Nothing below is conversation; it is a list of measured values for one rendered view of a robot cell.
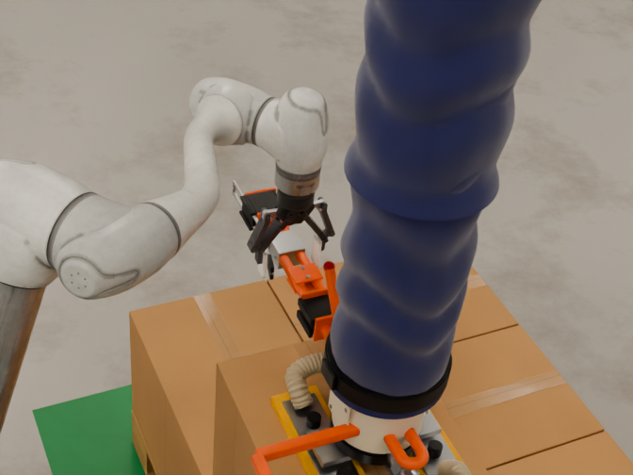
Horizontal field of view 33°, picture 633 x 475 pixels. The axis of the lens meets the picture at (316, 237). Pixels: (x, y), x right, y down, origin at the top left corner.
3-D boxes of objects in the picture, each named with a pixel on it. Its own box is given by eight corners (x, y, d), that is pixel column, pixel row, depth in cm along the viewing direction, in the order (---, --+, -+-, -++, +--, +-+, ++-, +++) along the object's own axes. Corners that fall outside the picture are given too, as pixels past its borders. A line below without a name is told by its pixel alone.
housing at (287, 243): (305, 264, 227) (307, 248, 225) (276, 270, 225) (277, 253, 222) (293, 243, 232) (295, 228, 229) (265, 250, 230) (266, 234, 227)
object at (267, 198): (287, 226, 236) (288, 208, 233) (256, 232, 234) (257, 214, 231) (273, 204, 242) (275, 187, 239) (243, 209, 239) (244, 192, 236)
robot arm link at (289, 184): (329, 171, 205) (326, 195, 208) (311, 145, 211) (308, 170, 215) (285, 179, 201) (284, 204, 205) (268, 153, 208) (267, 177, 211)
